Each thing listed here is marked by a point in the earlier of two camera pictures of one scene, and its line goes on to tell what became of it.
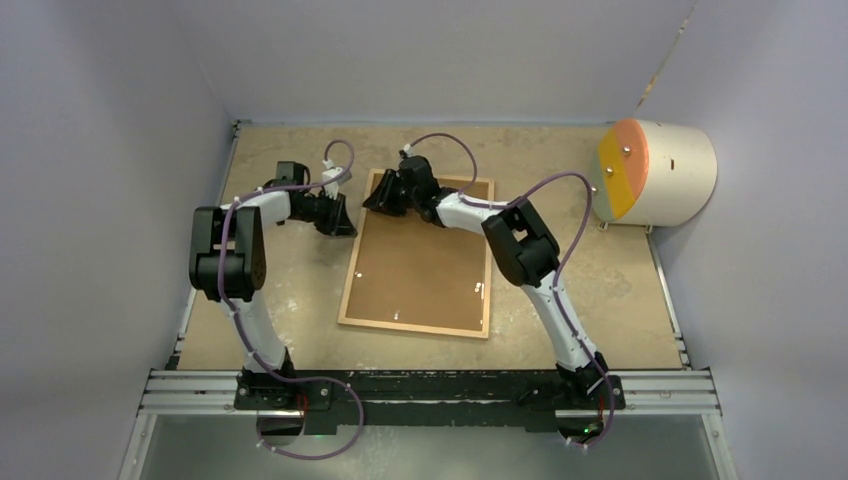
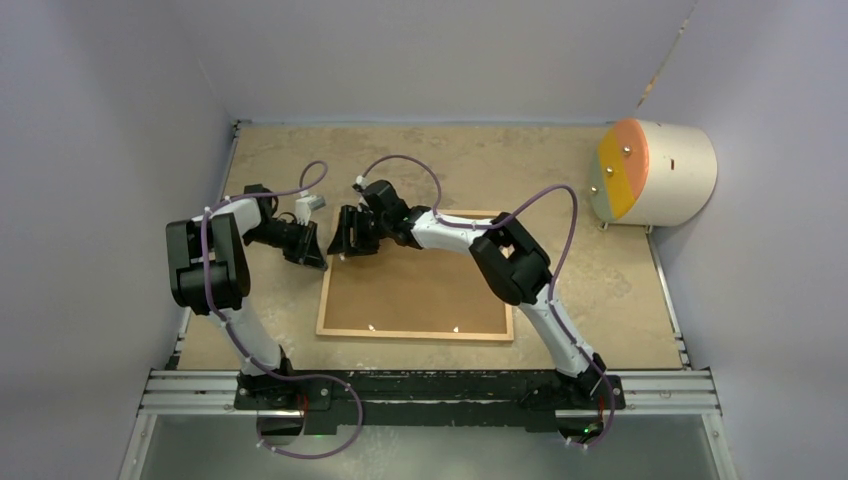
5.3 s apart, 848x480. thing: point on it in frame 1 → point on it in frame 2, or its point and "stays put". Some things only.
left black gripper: [340, 224] → [310, 254]
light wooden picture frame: [404, 273] → [415, 334]
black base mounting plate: [429, 398] stays put
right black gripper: [381, 200] → [351, 218]
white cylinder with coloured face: [649, 173] stays put
